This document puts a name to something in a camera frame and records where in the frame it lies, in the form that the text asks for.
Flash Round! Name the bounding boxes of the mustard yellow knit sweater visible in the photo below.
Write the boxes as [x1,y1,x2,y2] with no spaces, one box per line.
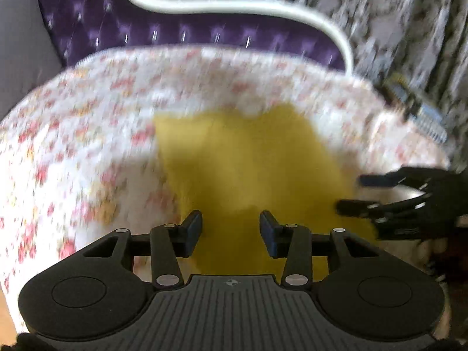
[155,105,375,276]

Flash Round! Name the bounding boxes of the striped crochet blanket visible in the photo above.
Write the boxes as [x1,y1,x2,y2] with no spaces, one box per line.
[380,73,448,144]

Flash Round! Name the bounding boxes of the floral quilted bedspread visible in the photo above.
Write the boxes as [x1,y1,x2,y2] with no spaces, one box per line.
[1,47,449,332]

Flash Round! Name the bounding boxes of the brown silver damask curtain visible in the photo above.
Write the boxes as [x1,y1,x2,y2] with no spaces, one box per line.
[128,0,468,162]

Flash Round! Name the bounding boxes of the grey satin pillow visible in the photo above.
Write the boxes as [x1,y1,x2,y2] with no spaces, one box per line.
[0,0,62,117]

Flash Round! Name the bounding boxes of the purple tufted white-framed headboard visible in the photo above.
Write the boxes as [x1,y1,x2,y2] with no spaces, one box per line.
[38,0,354,75]

